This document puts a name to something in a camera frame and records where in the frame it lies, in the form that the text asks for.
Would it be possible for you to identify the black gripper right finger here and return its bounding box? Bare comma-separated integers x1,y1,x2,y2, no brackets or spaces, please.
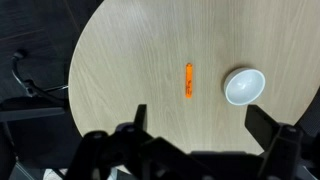
244,104,305,180

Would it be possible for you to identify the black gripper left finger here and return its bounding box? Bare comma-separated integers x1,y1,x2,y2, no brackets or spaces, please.
65,103,214,180

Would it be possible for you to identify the black floor cable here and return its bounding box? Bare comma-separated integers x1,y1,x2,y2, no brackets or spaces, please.
10,49,70,102

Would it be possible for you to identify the white bowl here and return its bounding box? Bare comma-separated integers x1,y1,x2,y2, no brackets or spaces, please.
222,67,267,107

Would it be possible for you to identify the orange highlighter marker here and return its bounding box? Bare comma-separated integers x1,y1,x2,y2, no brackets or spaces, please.
184,62,194,100

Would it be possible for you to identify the black flat stand bar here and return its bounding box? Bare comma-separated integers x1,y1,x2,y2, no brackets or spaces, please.
0,96,66,123

